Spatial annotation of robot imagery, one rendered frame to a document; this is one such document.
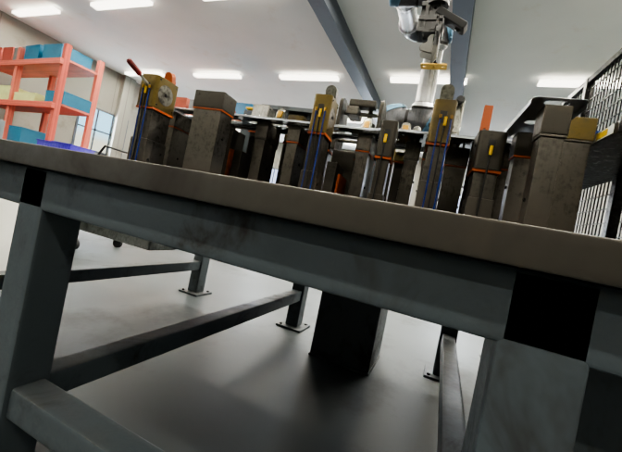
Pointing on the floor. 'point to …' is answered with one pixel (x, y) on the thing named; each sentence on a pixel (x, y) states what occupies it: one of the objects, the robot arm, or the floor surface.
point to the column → (348, 332)
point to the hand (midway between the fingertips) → (434, 61)
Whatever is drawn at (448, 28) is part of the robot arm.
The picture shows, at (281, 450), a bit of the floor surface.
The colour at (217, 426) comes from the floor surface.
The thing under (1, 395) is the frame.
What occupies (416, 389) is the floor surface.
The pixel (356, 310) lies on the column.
